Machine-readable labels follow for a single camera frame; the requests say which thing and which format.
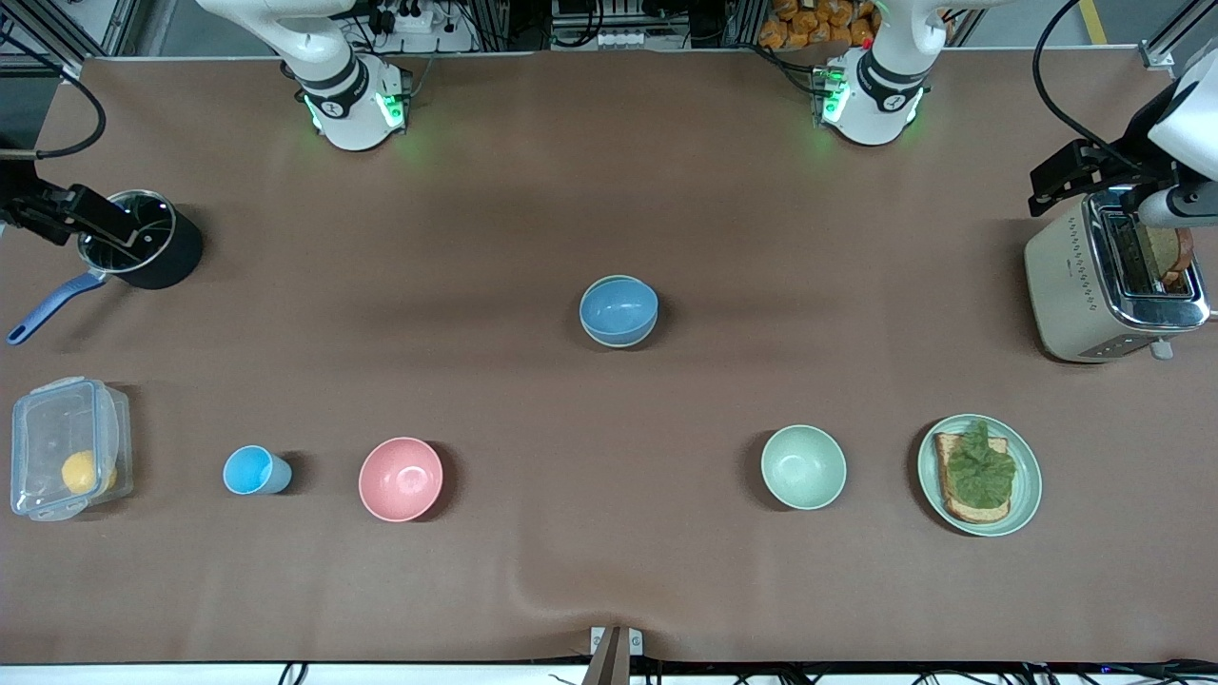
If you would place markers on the green lettuce leaf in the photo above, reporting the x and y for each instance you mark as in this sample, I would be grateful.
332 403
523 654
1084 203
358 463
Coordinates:
980 471

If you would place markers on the glass pot lid blue knob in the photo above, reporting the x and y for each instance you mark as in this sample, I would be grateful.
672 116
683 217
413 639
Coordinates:
157 221

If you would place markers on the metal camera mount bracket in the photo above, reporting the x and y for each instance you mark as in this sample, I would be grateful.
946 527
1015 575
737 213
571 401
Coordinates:
614 656

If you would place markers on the beige metal toaster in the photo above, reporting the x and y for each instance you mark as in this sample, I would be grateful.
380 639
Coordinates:
1066 295

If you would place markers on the pink bowl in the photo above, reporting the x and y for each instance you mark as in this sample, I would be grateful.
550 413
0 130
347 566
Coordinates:
401 479

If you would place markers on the yellow lemon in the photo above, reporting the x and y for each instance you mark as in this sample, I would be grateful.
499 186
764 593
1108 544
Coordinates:
81 473

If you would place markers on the white power strip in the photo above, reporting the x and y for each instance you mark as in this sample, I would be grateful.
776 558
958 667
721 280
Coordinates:
623 39
409 21

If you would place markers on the brown bread slice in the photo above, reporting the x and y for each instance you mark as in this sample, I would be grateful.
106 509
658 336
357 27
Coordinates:
961 512

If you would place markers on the bag of orange snacks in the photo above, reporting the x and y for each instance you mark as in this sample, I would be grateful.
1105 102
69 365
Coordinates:
809 24

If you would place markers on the brown table cloth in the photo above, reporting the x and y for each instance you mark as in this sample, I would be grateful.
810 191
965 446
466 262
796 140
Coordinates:
609 190

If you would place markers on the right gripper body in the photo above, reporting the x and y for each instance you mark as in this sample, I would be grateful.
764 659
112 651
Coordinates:
11 210

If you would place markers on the blue bowl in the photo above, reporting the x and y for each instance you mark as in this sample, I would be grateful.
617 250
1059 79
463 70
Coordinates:
618 306

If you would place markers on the light green bowl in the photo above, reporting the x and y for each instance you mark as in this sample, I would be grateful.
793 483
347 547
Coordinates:
618 345
803 466

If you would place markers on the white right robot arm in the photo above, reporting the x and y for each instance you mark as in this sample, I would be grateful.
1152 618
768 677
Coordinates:
347 114

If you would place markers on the dark toast slice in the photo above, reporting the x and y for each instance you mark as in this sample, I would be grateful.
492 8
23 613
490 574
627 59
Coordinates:
1172 255

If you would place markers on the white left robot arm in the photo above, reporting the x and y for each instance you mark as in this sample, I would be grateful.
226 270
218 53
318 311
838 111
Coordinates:
875 105

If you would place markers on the blue cup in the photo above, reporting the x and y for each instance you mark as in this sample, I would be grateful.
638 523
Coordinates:
249 471

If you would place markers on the clear plastic lidded container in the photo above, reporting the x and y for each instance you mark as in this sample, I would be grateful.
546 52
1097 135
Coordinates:
43 428

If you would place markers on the light green plate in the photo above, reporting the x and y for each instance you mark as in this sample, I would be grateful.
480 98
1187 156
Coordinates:
1028 495

